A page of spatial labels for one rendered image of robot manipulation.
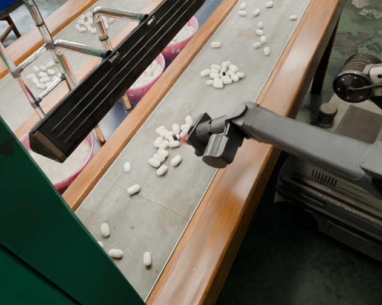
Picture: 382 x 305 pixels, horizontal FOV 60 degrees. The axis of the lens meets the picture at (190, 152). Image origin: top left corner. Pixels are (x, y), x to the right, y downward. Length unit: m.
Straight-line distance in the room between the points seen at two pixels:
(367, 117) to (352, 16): 1.70
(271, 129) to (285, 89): 0.52
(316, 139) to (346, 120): 0.95
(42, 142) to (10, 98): 0.80
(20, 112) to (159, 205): 0.67
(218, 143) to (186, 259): 0.28
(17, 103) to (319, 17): 1.21
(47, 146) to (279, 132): 0.42
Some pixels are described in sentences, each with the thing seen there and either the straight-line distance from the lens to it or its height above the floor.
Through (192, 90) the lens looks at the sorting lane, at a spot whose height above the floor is 0.74.
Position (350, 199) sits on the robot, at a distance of 1.40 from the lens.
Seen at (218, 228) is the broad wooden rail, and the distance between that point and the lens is 0.83.
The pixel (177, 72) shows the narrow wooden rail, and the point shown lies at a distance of 1.24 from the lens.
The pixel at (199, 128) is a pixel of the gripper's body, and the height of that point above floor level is 0.91.
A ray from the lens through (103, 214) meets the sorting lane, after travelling 0.94.
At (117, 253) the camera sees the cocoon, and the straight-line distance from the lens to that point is 0.85.
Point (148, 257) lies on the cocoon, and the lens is 0.83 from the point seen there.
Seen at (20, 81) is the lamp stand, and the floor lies 0.94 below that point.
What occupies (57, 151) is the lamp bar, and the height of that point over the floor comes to 1.07.
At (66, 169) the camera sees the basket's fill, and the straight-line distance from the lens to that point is 1.08.
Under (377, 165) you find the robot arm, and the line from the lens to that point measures 0.44.
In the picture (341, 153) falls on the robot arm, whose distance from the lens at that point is 0.52.
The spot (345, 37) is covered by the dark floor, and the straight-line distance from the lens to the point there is 2.87.
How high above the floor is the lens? 1.51
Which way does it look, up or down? 51 degrees down
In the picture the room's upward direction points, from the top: 10 degrees counter-clockwise
